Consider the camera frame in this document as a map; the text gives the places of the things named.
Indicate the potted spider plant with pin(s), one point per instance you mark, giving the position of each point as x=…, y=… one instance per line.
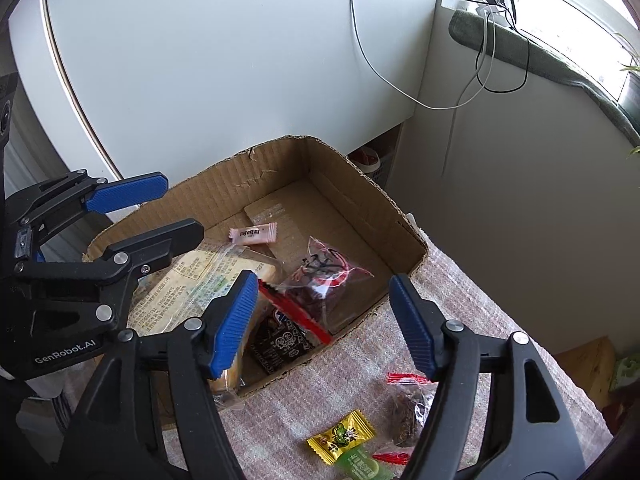
x=631, y=65

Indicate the brown cardboard box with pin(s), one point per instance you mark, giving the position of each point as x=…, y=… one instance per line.
x=325, y=175

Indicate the clear cracker packet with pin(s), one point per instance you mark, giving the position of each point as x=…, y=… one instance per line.
x=170, y=290

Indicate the pink candy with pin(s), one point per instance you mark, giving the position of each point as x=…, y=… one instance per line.
x=252, y=233

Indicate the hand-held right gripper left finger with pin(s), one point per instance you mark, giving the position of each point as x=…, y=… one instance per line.
x=235, y=325

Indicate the white cabinet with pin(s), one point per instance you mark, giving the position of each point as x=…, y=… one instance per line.
x=225, y=60

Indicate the grey windowsill cloth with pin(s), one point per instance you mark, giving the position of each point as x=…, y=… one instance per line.
x=550, y=60

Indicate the green candy in clear wrapper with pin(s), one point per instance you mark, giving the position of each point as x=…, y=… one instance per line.
x=362, y=470

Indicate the white basket with red item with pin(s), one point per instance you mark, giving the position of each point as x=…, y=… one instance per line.
x=367, y=162

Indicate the white framed window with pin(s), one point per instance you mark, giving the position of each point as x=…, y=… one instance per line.
x=565, y=5

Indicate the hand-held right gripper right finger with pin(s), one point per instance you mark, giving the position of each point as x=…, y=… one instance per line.
x=415, y=325

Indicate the dark chocolate bar blue letters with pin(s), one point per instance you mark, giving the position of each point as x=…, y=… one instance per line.
x=280, y=345

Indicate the green printed bag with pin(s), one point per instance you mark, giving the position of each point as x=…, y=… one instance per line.
x=625, y=370

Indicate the yellow wrapped candy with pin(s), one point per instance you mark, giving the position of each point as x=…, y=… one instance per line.
x=342, y=435

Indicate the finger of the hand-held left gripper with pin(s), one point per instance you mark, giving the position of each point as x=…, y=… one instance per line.
x=165, y=240
x=130, y=190

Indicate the brownie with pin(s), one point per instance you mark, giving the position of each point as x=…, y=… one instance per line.
x=325, y=280
x=407, y=410

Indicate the pink plaid blanket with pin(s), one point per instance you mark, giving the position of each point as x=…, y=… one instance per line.
x=475, y=305

